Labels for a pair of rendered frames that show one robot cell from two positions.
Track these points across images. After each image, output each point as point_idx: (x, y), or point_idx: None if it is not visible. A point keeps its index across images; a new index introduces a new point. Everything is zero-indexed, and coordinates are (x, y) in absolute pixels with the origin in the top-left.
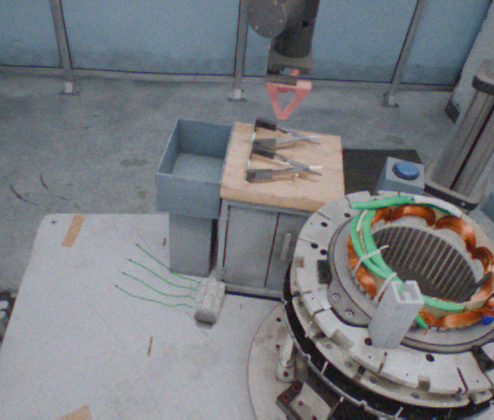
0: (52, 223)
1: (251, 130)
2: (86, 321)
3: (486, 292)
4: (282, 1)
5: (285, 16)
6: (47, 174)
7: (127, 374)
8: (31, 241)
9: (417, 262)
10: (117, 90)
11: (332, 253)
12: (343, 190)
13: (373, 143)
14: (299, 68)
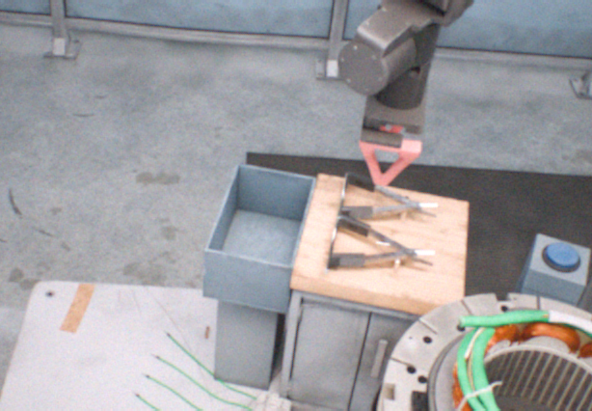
0: (48, 295)
1: (340, 188)
2: None
3: None
4: (382, 56)
5: (386, 73)
6: (20, 191)
7: None
8: None
9: (557, 398)
10: (136, 54)
11: (433, 382)
12: (462, 287)
13: (556, 163)
14: (405, 125)
